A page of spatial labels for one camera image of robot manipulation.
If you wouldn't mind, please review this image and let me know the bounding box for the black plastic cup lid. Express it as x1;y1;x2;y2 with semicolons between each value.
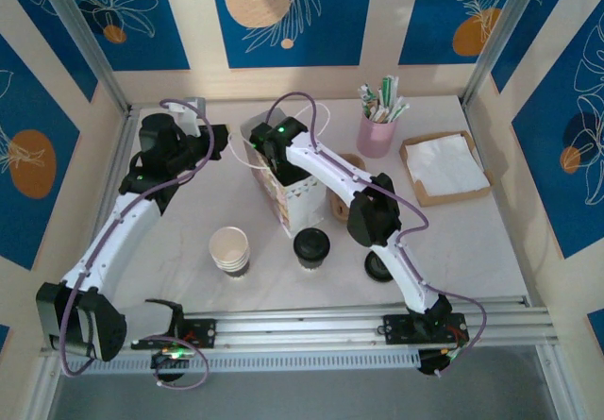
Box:
363;249;394;284
292;227;330;260

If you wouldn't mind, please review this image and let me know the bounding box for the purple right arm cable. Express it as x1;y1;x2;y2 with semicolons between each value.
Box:
266;92;488;378

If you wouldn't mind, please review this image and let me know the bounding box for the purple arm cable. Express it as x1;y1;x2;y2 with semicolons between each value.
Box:
59;98;219;392
266;92;488;378

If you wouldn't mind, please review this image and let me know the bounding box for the white cartoon print gift bag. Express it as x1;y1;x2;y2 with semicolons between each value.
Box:
227;101;331;240

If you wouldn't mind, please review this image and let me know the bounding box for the stack of paper cups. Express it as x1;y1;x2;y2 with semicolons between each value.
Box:
209;226;251;279

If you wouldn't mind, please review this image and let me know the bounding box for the stack of white napkins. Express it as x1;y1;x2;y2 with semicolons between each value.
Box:
404;132;491;195

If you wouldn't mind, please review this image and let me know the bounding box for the grey slotted cable duct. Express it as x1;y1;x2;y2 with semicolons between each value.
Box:
89;348;422;375

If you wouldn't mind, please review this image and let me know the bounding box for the black electronics box with LEDs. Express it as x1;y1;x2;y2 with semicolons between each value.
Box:
417;347;461;378
150;344;194;383

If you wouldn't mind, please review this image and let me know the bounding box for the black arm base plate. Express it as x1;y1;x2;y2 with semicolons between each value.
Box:
181;318;218;349
382;313;469;345

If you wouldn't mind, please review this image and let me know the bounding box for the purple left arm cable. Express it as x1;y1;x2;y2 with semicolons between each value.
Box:
59;98;219;392

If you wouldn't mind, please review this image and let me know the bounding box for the aluminium front frame rail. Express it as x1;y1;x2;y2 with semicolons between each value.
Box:
40;295;561;360

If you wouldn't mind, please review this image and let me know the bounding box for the pink straw holder cup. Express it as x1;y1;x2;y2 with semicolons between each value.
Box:
356;110;399;160

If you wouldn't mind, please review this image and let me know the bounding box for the brown cardboard napkin tray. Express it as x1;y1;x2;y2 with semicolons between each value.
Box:
399;129;495;208

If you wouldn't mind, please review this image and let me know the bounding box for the stack of pulp cup carriers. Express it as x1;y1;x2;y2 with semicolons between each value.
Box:
327;152;367;222

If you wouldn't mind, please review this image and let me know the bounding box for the aluminium frame post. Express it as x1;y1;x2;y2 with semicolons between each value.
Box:
461;0;558;112
33;0;133;115

